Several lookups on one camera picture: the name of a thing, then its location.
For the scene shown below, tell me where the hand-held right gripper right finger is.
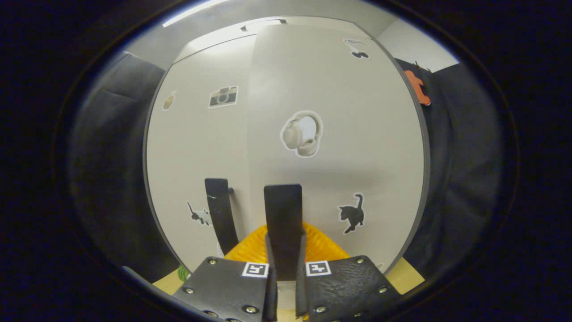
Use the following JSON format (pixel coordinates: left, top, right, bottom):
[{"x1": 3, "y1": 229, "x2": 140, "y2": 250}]
[{"x1": 295, "y1": 223, "x2": 403, "y2": 322}]

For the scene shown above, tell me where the black backdrop cloth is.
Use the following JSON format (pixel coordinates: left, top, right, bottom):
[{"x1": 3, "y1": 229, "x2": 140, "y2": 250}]
[{"x1": 67, "y1": 51, "x2": 505, "y2": 287}]

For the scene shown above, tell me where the cabinet door with camera sticker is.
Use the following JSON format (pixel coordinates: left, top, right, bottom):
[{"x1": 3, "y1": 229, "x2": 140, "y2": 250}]
[{"x1": 143, "y1": 34, "x2": 257, "y2": 274}]

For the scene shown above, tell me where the cabinet door with headphone sticker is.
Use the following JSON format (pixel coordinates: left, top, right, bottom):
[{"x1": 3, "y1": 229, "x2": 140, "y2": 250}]
[{"x1": 244, "y1": 20, "x2": 430, "y2": 310}]

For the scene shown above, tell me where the white double-door shoe cabinet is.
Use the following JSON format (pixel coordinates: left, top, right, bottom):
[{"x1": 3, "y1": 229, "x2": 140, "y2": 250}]
[{"x1": 142, "y1": 17, "x2": 432, "y2": 287}]

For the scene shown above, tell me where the white cabinet drawer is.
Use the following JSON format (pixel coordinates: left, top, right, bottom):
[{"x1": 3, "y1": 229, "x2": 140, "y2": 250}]
[{"x1": 172, "y1": 17, "x2": 371, "y2": 64}]

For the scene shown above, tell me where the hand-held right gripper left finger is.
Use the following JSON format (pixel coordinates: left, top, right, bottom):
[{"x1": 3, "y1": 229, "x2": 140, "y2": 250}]
[{"x1": 172, "y1": 224, "x2": 278, "y2": 322}]

